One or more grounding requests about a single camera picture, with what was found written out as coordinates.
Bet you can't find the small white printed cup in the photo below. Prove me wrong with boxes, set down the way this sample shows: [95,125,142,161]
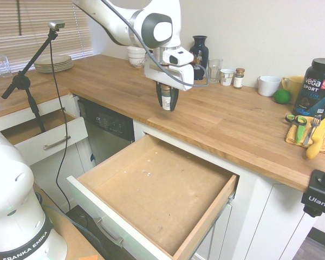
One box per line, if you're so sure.
[219,68,236,87]

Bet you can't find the black camera cable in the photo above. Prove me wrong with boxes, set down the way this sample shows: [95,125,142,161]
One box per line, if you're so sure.
[49,35,72,213]

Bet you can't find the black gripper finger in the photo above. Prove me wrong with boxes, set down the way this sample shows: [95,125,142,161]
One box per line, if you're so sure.
[170,87,180,112]
[155,81,164,108]

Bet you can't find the black boom stand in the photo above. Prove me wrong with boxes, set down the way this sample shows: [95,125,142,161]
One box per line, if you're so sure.
[1,28,59,133]

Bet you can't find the white bowl with floral print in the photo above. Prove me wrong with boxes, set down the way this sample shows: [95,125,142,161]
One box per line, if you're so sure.
[128,56,147,69]

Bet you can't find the black Ulanzi camera mount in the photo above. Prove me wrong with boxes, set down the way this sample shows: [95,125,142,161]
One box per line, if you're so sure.
[300,159,325,218]

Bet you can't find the stack of cream plates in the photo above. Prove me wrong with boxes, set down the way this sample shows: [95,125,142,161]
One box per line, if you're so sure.
[33,55,75,74]

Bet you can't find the silver metal fork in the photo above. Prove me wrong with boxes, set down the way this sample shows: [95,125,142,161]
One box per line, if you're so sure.
[302,115,322,146]

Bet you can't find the seasoning jar with brown lid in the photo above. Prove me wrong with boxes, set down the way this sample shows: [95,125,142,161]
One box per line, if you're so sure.
[161,84,172,111]

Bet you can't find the stainless steel dishwasher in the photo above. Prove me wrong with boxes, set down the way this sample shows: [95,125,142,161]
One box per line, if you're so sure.
[77,97,135,166]

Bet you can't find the small open white drawer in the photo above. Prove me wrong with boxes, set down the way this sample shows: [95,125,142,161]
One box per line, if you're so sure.
[0,108,89,167]

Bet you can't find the black painted vase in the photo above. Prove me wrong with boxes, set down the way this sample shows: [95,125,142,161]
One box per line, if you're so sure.
[189,35,209,81]

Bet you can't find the green handled scissors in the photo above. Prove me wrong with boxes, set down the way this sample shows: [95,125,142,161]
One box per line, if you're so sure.
[284,114,307,145]

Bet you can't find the white ceramic mug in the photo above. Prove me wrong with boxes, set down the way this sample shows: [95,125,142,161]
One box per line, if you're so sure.
[257,75,282,98]

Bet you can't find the grey cable near robot base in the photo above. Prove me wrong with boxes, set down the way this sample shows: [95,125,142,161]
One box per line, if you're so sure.
[34,191,105,246]

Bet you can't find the green lime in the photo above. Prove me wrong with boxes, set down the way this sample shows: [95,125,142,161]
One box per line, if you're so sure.
[273,89,292,105]

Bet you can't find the wooden window blinds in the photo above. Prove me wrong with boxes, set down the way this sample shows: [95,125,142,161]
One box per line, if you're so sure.
[0,0,94,62]

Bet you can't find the yellow ceramic mug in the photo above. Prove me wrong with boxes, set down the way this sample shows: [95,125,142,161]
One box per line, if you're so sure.
[281,75,306,97]

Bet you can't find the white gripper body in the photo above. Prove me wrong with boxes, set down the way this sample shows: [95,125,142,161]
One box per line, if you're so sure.
[144,55,194,92]

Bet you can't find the metal drawer slide rail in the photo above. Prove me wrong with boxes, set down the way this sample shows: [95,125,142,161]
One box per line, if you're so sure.
[205,189,237,260]

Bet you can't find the white kitchen cabinet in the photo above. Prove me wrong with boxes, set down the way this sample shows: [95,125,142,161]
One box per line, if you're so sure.
[0,93,325,260]

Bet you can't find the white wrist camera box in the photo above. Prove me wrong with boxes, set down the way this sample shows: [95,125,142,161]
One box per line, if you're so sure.
[162,48,194,66]

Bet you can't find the spice jar with brown lid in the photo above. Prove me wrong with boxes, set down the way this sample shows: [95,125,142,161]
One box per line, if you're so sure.
[232,68,246,89]

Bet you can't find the large open wooden drawer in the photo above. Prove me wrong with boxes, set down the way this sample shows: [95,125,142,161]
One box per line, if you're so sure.
[67,134,239,260]

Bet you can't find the plain white bowl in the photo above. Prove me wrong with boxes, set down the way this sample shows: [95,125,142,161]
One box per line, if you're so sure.
[127,45,147,59]

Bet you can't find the clear ribbed drinking glass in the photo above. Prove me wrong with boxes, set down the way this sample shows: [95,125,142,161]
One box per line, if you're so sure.
[0,54,12,79]

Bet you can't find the clear glass tumbler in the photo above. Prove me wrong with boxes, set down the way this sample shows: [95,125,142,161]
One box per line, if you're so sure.
[207,58,224,84]

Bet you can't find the black Vega protein tub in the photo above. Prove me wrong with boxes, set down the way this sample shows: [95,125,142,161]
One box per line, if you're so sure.
[292,57,325,118]

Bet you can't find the yellow folded cloth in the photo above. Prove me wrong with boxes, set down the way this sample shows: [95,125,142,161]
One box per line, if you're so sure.
[285,119,325,156]

